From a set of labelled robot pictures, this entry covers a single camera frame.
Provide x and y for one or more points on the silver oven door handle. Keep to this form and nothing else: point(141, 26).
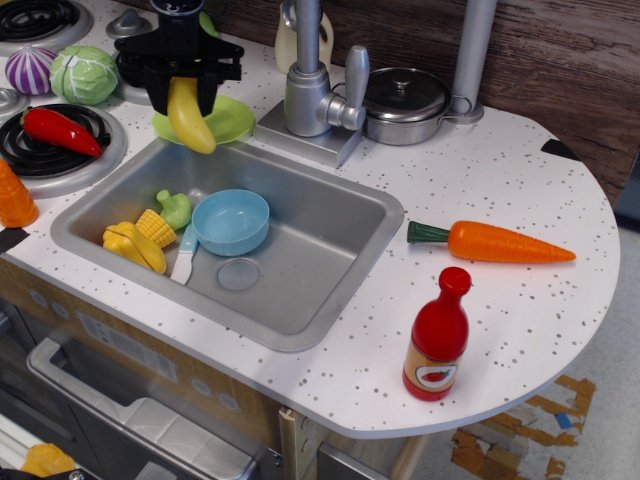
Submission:
point(131, 434)

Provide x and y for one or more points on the green plastic plate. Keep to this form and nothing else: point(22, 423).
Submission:
point(230, 120)

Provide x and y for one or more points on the yellow toy banana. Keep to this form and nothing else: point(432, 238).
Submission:
point(185, 117)

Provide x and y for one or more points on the yellow toy corn cob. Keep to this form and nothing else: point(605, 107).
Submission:
point(155, 228)

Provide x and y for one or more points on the green toy cabbage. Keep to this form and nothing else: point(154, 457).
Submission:
point(83, 75)

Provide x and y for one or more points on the silver metal sink basin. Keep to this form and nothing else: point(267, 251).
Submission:
point(326, 233)

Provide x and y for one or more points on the blue plastic bowl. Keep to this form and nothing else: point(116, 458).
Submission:
point(231, 222)

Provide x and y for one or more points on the green toy broccoli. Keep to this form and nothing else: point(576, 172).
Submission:
point(176, 209)

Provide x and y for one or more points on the orange toy juice bottle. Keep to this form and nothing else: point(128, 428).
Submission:
point(18, 208)

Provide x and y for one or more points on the cream toy milk jug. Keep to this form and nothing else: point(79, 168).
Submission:
point(286, 38)

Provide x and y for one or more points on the steel pot with lid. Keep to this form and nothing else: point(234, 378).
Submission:
point(406, 106)

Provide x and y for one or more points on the grey vertical pole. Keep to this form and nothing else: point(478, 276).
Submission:
point(469, 60)

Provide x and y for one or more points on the silver toy faucet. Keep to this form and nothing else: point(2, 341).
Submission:
point(313, 121)

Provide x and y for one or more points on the red toy ketchup bottle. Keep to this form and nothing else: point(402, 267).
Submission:
point(438, 339)

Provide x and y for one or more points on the toy knife blue handle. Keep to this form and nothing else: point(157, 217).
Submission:
point(182, 268)

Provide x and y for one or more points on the red toy chili pepper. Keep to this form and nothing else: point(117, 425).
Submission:
point(51, 127)

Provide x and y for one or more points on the green toy pear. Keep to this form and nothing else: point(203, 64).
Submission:
point(207, 24)

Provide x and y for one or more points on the orange toy carrot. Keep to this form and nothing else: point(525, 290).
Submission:
point(478, 241)

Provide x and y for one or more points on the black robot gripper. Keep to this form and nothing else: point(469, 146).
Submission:
point(178, 48)

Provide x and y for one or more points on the purple striped toy onion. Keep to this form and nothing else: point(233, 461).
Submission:
point(28, 70)

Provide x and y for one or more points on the black back left burner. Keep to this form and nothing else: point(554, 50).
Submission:
point(52, 25)

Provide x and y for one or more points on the yellow object bottom left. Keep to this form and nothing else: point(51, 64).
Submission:
point(43, 460)

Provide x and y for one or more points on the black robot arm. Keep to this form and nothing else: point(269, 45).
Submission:
point(181, 10)

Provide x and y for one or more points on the yellow toy bell pepper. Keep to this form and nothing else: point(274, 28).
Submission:
point(126, 240)

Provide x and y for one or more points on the black tape patch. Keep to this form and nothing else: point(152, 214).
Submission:
point(559, 149)

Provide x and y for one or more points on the silver stove knob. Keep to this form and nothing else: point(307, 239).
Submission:
point(129, 23)
point(12, 102)

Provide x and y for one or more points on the silver left stove knob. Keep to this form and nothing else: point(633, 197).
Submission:
point(12, 102)

